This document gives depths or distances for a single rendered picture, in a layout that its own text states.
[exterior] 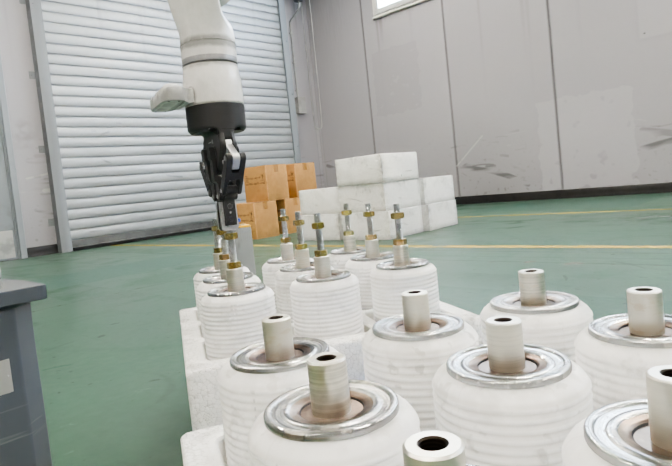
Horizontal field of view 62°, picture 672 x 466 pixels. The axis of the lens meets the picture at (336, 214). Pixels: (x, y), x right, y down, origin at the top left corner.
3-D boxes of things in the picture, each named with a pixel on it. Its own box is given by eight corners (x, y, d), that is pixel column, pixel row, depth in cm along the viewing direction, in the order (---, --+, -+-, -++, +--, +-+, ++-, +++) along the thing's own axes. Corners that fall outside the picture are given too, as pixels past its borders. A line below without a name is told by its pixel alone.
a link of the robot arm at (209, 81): (148, 114, 72) (143, 66, 72) (231, 112, 77) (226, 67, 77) (163, 101, 64) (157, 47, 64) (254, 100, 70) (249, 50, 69)
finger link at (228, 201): (219, 187, 72) (223, 226, 72) (226, 185, 69) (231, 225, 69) (230, 186, 72) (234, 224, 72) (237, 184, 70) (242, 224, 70)
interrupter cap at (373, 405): (283, 462, 26) (282, 448, 26) (252, 407, 33) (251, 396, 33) (424, 424, 29) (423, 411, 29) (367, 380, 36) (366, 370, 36)
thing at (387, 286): (399, 374, 87) (388, 260, 86) (457, 380, 82) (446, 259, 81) (369, 396, 79) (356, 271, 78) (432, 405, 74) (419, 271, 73)
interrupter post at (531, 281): (532, 311, 49) (528, 274, 48) (514, 306, 51) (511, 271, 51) (554, 307, 49) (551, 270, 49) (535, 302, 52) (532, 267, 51)
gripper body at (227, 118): (253, 95, 70) (261, 169, 70) (231, 106, 77) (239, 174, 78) (194, 95, 66) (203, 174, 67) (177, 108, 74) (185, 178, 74)
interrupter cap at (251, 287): (215, 302, 68) (215, 296, 68) (201, 294, 75) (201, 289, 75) (273, 291, 71) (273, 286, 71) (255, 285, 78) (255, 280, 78)
